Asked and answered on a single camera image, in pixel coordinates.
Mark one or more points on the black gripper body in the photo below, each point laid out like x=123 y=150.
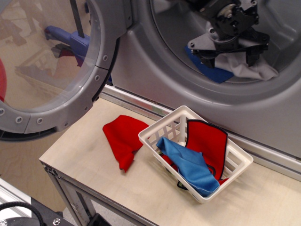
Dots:
x=210 y=44

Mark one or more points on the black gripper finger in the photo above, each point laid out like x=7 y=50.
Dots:
x=252 y=55
x=208 y=61

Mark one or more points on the light grey cloth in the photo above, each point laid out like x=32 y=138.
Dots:
x=236 y=63

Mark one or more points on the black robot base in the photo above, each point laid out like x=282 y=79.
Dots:
x=29 y=213

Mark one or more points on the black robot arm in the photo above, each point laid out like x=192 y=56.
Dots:
x=230 y=30

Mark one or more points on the grey washing machine front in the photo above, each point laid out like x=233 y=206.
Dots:
x=152 y=63

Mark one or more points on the white plastic laundry basket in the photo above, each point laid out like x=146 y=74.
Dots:
x=174 y=127

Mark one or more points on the grey round machine door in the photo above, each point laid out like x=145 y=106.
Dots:
x=45 y=94

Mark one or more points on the dark blue cloth in drum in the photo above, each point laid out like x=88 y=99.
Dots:
x=215 y=74

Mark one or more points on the red cloth with black trim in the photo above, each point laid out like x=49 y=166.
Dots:
x=211 y=141

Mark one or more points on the light blue cloth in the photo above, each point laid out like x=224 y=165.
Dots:
x=191 y=166

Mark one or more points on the red cloth on table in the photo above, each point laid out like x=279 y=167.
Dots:
x=122 y=135

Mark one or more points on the blue clamp behind door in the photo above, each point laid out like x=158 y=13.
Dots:
x=71 y=44

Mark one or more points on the red object behind door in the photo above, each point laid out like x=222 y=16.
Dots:
x=3 y=82

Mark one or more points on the aluminium rail under machine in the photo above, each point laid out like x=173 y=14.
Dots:
x=264 y=155

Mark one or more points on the aluminium table frame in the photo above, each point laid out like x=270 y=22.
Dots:
x=79 y=201

